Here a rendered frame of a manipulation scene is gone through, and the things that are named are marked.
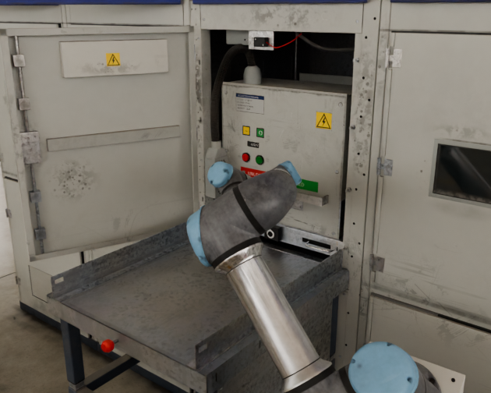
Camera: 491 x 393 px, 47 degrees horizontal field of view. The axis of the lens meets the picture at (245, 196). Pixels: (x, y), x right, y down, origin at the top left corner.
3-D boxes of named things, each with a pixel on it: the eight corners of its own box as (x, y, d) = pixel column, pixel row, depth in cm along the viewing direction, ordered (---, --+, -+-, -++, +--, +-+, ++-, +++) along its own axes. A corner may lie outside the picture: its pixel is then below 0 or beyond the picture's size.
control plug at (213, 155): (215, 199, 197) (214, 150, 191) (205, 196, 200) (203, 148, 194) (229, 193, 203) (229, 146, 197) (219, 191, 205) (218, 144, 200)
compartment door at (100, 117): (26, 255, 191) (-5, 28, 168) (195, 221, 221) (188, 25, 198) (30, 262, 186) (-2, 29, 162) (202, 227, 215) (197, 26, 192)
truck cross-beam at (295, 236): (342, 259, 182) (344, 242, 180) (216, 222, 213) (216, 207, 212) (350, 254, 186) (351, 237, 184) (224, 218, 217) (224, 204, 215)
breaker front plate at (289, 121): (336, 244, 182) (344, 96, 167) (221, 213, 211) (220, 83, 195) (337, 242, 183) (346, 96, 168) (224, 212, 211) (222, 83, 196)
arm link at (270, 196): (281, 157, 111) (285, 152, 160) (234, 186, 113) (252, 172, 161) (312, 207, 112) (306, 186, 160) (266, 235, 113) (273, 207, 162)
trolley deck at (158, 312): (207, 397, 129) (206, 375, 127) (48, 312, 165) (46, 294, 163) (347, 288, 179) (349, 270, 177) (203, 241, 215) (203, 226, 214)
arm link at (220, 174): (212, 192, 158) (201, 170, 162) (233, 202, 167) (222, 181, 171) (232, 175, 156) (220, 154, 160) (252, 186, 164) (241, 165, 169)
